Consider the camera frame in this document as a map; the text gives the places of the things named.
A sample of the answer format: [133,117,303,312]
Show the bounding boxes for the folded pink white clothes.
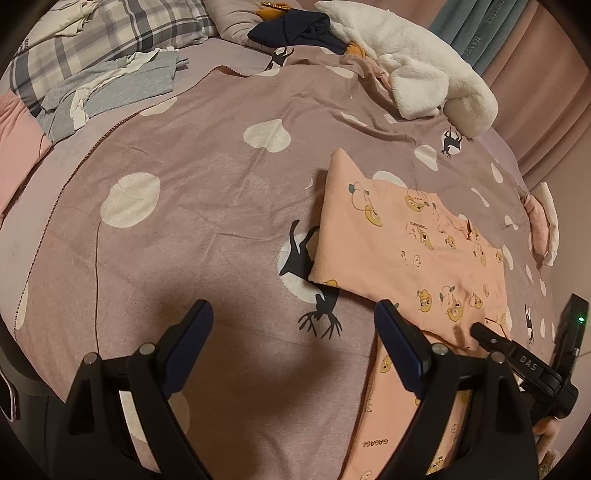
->
[522,181,560,267]

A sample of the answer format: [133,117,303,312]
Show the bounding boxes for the navy blue garment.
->
[247,9,348,55]

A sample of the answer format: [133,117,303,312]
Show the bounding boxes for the pink garment at bedside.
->
[0,91,52,216]

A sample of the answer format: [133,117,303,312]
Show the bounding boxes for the teal curtain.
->
[429,0,528,75]

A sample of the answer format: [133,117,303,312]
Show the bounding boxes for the orange garment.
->
[256,1,291,21]

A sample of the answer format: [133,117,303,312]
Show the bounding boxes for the white fluffy blanket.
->
[315,1,499,138]

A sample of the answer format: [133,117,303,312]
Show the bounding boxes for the grey blue folded garment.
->
[37,47,188,144]

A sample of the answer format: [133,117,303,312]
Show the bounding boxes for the pink curtain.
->
[294,0,591,190]

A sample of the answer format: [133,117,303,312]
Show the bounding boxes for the mauve pillow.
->
[202,0,297,50]

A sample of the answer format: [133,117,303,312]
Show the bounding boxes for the person's right hand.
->
[532,417,561,463]

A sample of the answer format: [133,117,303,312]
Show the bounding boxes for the pink cartoon baby romper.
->
[308,148,508,479]

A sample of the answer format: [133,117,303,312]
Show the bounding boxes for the plaid grey pillow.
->
[2,0,217,115]

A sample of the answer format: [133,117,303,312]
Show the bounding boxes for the mauve spotted duvet cover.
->
[1,46,558,479]

